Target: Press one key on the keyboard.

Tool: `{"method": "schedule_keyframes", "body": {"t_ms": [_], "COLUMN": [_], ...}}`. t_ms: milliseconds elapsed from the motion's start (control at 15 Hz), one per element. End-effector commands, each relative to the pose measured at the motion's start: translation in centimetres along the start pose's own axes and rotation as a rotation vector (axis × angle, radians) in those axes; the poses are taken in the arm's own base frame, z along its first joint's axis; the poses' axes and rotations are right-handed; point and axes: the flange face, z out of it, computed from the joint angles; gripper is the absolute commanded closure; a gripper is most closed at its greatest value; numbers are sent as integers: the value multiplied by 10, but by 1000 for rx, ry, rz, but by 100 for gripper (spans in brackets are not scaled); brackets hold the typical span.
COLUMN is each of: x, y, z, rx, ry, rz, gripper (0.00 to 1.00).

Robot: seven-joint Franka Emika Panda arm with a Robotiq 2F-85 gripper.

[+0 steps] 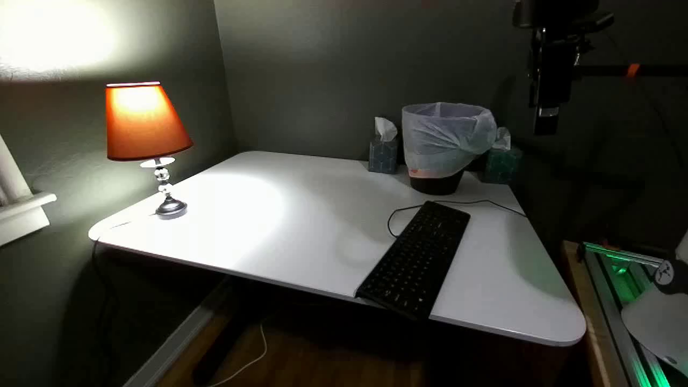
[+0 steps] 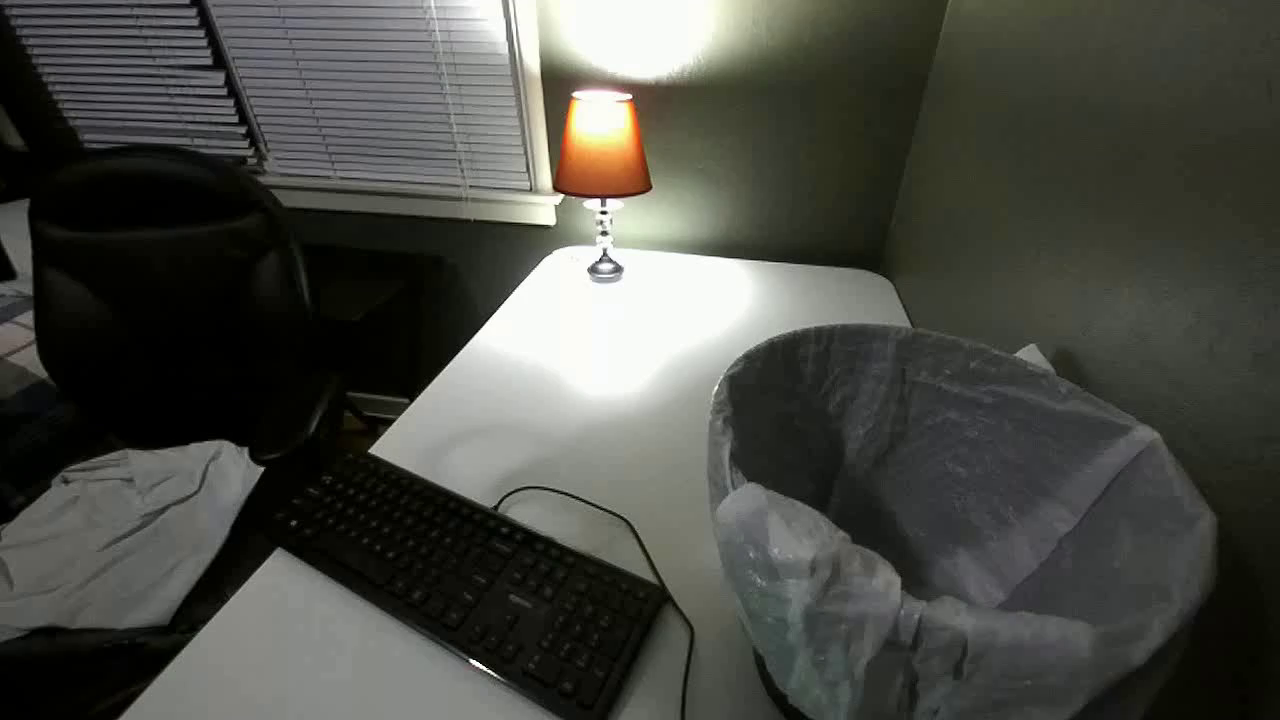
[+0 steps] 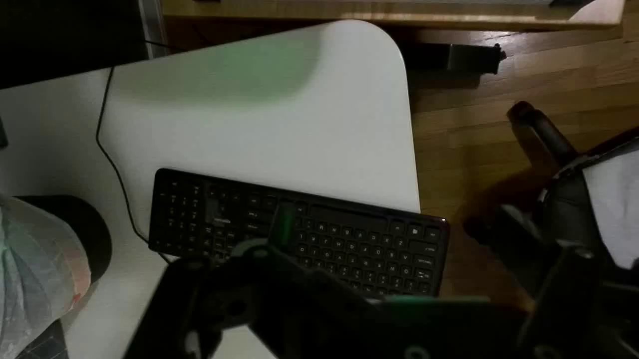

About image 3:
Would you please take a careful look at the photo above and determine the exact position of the black round waste bin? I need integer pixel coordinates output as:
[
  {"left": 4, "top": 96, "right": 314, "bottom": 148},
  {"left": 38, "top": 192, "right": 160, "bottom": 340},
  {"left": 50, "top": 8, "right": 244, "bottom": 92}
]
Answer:
[{"left": 16, "top": 194, "right": 114, "bottom": 359}]

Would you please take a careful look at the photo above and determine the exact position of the wooden shelf board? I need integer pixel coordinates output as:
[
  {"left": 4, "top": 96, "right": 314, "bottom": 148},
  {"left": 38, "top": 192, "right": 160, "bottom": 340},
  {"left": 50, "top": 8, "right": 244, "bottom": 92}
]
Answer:
[{"left": 158, "top": 0, "right": 627, "bottom": 32}]

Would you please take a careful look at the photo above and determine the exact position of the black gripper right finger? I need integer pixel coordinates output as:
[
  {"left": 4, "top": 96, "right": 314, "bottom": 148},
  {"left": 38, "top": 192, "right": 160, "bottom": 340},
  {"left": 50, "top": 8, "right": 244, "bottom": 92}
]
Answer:
[{"left": 286, "top": 202, "right": 529, "bottom": 359}]

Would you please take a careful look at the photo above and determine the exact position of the black computer keyboard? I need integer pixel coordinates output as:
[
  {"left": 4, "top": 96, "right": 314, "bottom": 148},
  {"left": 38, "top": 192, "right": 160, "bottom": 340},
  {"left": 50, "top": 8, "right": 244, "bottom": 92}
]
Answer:
[{"left": 146, "top": 166, "right": 451, "bottom": 300}]

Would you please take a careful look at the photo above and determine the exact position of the thin black keyboard cable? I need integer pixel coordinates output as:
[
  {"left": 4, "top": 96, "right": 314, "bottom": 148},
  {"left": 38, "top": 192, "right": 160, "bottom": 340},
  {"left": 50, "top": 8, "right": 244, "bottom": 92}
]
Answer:
[{"left": 94, "top": 64, "right": 172, "bottom": 264}]

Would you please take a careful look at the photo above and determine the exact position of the black metal bracket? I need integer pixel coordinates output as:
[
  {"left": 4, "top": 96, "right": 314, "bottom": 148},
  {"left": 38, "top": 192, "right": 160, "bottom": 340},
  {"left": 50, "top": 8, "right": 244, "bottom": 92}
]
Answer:
[{"left": 411, "top": 42, "right": 509, "bottom": 76}]

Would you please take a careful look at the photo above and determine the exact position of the black office chair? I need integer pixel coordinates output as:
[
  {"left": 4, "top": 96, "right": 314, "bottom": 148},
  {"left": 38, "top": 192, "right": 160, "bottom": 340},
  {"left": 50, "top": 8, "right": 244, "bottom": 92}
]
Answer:
[{"left": 461, "top": 98, "right": 639, "bottom": 359}]

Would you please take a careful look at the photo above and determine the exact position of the bin with white bag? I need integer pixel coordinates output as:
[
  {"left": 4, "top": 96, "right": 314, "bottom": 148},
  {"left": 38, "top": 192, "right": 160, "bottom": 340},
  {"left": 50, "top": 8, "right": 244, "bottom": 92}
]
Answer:
[{"left": 0, "top": 192, "right": 92, "bottom": 357}]

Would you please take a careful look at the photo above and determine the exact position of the white crumpled cloth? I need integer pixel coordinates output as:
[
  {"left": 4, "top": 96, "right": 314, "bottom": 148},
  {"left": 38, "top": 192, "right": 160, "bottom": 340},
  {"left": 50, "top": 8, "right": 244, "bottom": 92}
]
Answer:
[{"left": 583, "top": 148, "right": 639, "bottom": 272}]

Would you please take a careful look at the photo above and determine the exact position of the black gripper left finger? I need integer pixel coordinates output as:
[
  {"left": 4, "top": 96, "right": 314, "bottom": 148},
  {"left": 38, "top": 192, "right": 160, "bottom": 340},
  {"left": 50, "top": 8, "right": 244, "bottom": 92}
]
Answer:
[{"left": 124, "top": 202, "right": 296, "bottom": 359}]

